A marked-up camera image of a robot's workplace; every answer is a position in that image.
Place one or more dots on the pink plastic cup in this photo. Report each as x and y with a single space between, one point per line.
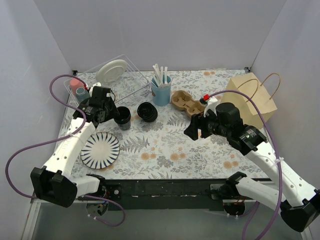
77 87

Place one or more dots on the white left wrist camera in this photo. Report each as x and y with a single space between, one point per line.
90 89

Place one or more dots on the white wrapped straw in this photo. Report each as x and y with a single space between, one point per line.
165 75
158 75
162 75

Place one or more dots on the clear wire dish rack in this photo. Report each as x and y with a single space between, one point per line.
130 89

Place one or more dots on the teal plastic cup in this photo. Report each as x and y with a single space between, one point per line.
82 96

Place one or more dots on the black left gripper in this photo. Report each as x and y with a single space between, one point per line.
111 110

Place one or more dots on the floral patterned table mat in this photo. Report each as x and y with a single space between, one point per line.
160 150

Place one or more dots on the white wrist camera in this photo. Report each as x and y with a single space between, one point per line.
90 89
210 103

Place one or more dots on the blue cylindrical holder cup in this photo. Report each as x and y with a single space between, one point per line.
161 96

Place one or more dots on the brown paper takeout bag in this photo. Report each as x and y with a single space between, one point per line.
249 85

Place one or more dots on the dark paper coffee cup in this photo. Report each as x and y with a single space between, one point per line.
124 119

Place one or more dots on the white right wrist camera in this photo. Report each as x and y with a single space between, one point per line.
210 103

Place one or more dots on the white ceramic plate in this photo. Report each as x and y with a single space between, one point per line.
111 71

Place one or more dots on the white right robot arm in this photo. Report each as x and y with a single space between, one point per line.
299 201

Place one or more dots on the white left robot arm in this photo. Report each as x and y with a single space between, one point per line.
52 182

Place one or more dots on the brown pulp cup carrier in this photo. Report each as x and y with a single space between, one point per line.
184 102

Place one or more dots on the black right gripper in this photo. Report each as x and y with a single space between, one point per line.
201 126

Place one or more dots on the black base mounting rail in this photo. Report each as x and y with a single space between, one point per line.
162 194

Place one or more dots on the blue striped white plate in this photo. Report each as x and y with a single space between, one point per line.
100 151

